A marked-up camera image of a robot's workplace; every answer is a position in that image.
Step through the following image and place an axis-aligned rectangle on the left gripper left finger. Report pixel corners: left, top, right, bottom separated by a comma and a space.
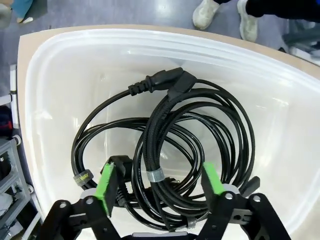
43, 162, 128, 240

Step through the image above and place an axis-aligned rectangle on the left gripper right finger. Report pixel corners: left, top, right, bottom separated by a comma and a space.
197, 161, 292, 240

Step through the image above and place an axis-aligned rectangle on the grey printed velcro strap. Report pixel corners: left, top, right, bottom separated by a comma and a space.
73, 171, 95, 188

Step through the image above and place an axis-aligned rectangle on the black braided USB cable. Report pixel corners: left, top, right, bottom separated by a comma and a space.
132, 69, 262, 232

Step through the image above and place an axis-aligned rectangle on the black power cable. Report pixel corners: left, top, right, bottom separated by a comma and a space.
71, 67, 208, 210

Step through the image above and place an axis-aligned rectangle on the grey shelf cart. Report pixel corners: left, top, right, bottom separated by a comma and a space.
0, 138, 43, 240

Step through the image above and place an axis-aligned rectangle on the clear plastic storage container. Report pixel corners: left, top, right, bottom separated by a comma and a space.
23, 23, 320, 240

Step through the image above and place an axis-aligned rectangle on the white sneaker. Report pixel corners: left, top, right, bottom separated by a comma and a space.
192, 0, 221, 30
237, 0, 260, 43

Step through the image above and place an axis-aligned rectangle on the dark chair base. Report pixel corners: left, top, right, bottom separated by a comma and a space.
282, 18, 320, 60

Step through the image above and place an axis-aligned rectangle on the white frame bar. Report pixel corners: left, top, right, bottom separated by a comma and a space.
9, 64, 20, 130

